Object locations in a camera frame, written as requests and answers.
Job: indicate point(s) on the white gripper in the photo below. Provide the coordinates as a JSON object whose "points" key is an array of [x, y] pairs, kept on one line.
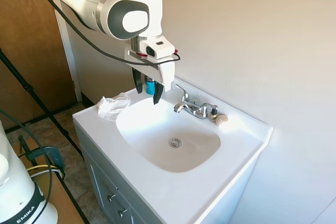
{"points": [[165, 73]]}

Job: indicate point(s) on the white tissue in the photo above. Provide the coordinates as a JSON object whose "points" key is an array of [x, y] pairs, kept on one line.
{"points": [[111, 106]]}

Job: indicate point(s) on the blue bottle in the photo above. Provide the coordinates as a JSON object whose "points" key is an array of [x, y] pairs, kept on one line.
{"points": [[150, 87]]}

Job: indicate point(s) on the chrome sink faucet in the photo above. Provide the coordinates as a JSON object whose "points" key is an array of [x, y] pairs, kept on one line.
{"points": [[191, 107]]}

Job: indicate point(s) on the dark baseboard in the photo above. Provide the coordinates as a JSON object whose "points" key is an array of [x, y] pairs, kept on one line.
{"points": [[88, 100]]}

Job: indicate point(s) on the chrome sink drain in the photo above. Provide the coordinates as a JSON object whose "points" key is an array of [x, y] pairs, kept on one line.
{"points": [[175, 142]]}

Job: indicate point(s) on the beige seashell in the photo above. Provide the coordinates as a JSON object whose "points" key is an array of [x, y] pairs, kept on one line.
{"points": [[221, 119]]}

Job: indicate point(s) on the white sink vanity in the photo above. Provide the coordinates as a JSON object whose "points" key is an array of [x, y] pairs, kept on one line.
{"points": [[162, 171]]}

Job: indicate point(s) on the grey vanity cabinet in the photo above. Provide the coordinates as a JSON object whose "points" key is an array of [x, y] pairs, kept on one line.
{"points": [[99, 179]]}

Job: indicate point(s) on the black leg tip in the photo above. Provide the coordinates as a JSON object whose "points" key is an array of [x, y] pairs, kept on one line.
{"points": [[39, 98]]}

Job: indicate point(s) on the metal cabinet knob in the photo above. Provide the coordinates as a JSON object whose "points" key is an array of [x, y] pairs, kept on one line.
{"points": [[122, 211], [111, 197]]}

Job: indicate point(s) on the teal metal clamp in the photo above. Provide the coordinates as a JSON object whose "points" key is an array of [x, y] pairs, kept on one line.
{"points": [[53, 155]]}

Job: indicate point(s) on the brown wooden door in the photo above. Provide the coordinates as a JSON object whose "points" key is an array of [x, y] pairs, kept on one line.
{"points": [[29, 51]]}

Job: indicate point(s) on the wooden mounting board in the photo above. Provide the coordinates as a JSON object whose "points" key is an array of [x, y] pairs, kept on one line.
{"points": [[63, 200]]}

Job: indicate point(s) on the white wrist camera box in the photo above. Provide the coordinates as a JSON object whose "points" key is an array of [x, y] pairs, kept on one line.
{"points": [[160, 47]]}

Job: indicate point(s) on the white door frame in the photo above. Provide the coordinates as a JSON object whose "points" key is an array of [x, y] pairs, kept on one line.
{"points": [[67, 56]]}

